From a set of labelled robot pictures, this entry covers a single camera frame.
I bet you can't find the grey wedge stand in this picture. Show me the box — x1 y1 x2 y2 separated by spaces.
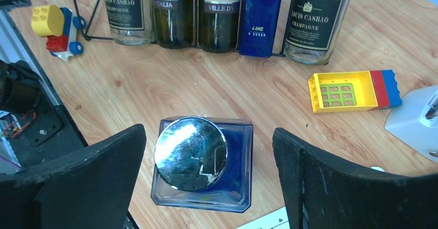
385 85 437 163

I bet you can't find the yellow red blue block house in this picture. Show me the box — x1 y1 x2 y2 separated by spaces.
308 70 402 113

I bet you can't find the dark green wine bottle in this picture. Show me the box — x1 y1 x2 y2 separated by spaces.
198 0 241 53

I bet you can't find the olive green wine bottle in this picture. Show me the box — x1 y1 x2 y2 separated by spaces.
152 0 194 49

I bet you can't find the black white chessboard mat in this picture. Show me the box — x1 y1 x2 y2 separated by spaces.
237 207 290 229

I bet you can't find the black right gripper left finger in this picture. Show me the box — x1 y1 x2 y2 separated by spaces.
1 124 147 228

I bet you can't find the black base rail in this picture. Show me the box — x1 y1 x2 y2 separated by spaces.
1 60 88 175

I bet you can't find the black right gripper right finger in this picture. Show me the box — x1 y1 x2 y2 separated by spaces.
272 128 437 228

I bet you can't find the black wire wine rack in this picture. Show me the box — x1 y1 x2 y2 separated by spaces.
68 0 286 57

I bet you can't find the blue square bottle on rack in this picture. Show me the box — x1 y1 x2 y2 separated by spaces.
238 0 281 57

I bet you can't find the yellow red toy car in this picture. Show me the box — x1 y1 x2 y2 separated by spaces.
30 5 87 61

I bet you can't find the clear champagne bottle near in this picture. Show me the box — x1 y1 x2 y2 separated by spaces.
104 0 154 46

